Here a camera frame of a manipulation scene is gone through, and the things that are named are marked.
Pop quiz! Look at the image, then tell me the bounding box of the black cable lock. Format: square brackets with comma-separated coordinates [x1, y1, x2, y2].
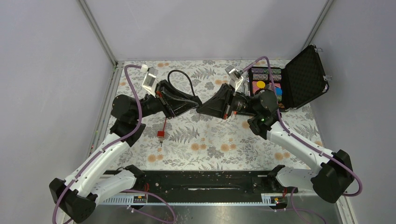
[167, 69, 200, 107]

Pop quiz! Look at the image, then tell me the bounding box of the red padlock with keys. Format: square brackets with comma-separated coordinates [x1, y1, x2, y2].
[157, 117, 167, 147]

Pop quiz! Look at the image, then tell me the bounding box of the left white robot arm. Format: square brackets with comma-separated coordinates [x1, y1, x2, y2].
[49, 80, 202, 224]

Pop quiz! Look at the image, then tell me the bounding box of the purple cable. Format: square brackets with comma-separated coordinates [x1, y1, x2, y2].
[52, 64, 149, 224]
[241, 56, 363, 197]

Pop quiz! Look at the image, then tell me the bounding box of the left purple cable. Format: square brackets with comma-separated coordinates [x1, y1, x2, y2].
[52, 64, 149, 224]

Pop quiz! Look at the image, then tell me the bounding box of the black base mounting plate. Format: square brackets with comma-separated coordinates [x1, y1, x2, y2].
[115, 169, 299, 204]

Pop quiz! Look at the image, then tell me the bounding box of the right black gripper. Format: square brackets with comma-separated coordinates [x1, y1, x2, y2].
[196, 84, 260, 120]

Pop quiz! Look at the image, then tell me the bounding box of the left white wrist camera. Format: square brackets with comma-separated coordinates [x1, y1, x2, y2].
[141, 64, 158, 96]

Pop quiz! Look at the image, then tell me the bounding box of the yellow poker chip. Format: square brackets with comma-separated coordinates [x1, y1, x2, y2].
[256, 81, 266, 89]

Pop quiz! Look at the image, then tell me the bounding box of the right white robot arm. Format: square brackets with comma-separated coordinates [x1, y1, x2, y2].
[197, 84, 357, 203]

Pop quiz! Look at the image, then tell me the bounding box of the blue poker chip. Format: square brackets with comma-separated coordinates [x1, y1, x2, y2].
[275, 88, 283, 96]

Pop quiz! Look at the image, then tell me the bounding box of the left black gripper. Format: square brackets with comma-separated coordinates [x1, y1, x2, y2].
[134, 80, 200, 120]

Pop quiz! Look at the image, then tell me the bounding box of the black poker chip case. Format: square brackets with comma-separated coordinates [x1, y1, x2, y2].
[242, 44, 332, 112]

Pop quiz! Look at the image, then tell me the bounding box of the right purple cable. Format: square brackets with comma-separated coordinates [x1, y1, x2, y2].
[241, 56, 363, 197]

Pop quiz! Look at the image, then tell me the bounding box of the floral tablecloth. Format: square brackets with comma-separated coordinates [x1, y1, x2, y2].
[109, 60, 307, 170]

